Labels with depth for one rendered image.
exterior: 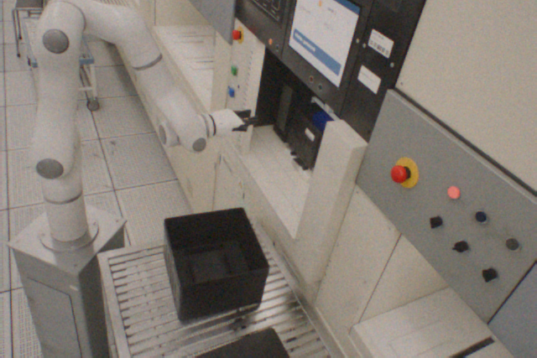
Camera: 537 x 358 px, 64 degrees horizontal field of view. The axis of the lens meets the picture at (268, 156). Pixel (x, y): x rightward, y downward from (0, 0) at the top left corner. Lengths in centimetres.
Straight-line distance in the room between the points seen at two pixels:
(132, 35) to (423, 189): 80
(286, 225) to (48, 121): 84
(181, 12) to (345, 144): 224
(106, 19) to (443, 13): 79
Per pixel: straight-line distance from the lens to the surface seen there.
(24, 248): 167
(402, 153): 100
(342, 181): 113
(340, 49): 116
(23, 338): 239
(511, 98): 85
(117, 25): 120
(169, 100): 128
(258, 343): 129
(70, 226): 159
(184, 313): 139
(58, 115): 132
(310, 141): 170
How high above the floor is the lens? 196
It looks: 36 degrees down
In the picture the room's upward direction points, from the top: 11 degrees clockwise
